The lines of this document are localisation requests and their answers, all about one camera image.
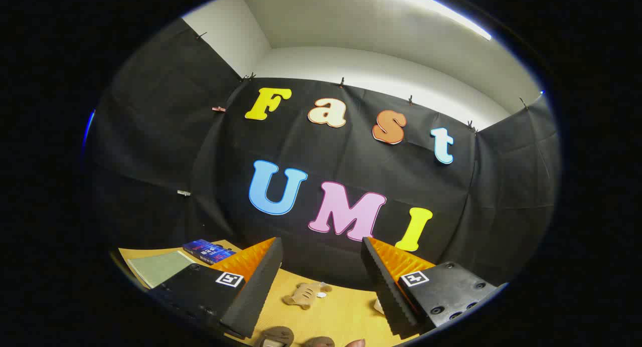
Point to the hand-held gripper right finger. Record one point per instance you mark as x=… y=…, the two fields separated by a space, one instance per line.
x=388 y=297

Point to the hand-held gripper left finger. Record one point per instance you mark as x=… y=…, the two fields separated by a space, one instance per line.
x=258 y=292

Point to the brown fuzzy shoe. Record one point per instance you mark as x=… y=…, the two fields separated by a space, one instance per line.
x=276 y=334
x=318 y=342

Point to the pale green fabric storage box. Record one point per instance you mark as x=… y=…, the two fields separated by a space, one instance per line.
x=160 y=268

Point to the white pouch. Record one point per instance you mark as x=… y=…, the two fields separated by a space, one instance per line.
x=378 y=305

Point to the brown plush toy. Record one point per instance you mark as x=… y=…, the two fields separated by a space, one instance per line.
x=303 y=295

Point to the dark blue book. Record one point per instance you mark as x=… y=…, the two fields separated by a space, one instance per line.
x=205 y=249

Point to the black backdrop cloth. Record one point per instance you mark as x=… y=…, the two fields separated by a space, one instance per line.
x=175 y=136

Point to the row of black clips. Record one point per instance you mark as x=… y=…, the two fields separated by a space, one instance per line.
x=342 y=81

